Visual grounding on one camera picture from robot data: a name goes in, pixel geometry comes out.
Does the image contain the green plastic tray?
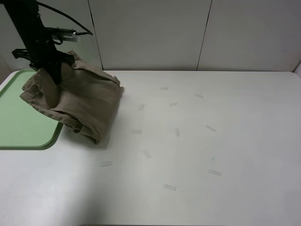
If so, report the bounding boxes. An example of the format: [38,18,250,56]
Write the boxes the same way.
[0,69,63,150]

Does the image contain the black cable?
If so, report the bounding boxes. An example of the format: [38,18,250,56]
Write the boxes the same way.
[36,1,94,36]

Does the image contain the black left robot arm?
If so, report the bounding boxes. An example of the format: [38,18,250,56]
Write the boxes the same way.
[0,0,75,84]

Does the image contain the camera on left wrist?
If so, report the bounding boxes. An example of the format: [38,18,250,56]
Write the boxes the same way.
[47,27,78,45]

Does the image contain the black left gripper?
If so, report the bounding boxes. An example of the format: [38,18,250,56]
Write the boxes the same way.
[12,42,75,84]

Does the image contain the khaki shorts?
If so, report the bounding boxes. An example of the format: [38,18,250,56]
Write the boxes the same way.
[20,50,123,144]

